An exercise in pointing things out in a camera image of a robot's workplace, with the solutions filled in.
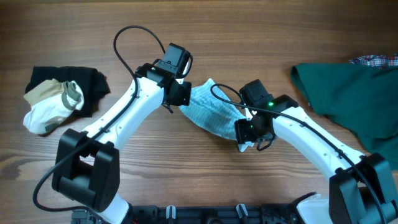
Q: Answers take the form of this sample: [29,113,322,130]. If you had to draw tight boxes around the light blue striped pants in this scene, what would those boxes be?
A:
[179,79,246,141]

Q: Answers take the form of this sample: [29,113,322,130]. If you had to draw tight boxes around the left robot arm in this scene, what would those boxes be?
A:
[50,44,192,223]

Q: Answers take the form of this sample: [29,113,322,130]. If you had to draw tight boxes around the dark green garment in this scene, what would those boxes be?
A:
[290,63,397,170]

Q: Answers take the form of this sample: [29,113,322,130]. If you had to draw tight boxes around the white beige olive garment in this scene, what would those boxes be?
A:
[23,79,85,135]

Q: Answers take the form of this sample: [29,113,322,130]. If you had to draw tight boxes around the red plaid garment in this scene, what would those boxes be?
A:
[349,54,397,69]

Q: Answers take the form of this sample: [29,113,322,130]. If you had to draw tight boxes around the black folded garment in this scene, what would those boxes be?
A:
[25,66,110,118]

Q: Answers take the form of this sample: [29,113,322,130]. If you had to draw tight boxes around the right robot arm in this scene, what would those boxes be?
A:
[234,80,397,223]

